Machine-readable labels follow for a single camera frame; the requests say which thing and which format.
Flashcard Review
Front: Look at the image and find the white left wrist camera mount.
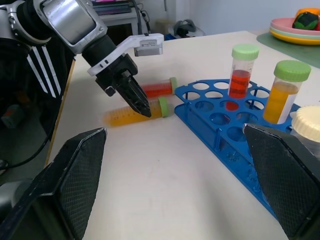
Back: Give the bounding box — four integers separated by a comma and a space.
87, 33, 165, 77

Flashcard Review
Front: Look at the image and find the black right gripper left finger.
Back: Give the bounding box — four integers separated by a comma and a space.
0, 127, 108, 240

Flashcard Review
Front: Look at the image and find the black garment with white stripes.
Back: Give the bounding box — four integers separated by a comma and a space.
0, 37, 77, 161

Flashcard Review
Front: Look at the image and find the grey box with red mark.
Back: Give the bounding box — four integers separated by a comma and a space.
0, 104, 26, 129

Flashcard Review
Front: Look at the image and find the light green plate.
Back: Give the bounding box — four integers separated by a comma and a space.
269, 26, 320, 39

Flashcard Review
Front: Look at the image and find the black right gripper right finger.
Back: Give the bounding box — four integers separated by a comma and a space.
242, 123, 320, 240

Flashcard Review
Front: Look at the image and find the grey headset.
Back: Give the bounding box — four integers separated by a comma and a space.
173, 19, 198, 38

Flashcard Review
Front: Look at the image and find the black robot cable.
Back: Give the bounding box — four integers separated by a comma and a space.
0, 128, 55, 171

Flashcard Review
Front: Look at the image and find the yellow plate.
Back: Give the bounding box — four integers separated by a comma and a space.
269, 29, 320, 46

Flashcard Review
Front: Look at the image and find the orange fruit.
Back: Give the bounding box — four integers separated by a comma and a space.
296, 7, 320, 17

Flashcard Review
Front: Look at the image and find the yellow liquid tube green cap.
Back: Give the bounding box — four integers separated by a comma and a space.
103, 96, 171, 127
262, 60, 312, 125

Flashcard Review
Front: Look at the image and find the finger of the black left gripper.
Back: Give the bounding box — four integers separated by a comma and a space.
121, 70, 152, 113
115, 74, 153, 118

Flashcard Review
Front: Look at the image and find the blue test tube rack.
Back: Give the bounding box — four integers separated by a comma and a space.
173, 79, 301, 222

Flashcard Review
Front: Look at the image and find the red liquid tube green cap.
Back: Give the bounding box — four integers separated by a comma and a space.
139, 76, 178, 98
226, 43, 260, 112

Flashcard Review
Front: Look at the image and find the clear tube cream white cap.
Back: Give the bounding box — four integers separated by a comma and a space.
291, 104, 320, 156

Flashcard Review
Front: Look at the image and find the green table mat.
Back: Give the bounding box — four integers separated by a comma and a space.
256, 32, 320, 70

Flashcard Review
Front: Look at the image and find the black hanging cable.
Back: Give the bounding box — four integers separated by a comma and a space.
131, 0, 151, 35

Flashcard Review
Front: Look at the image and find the pink plate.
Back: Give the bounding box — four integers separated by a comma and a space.
269, 17, 320, 35

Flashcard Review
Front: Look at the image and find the black and green ball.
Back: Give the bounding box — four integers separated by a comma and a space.
292, 11, 320, 31

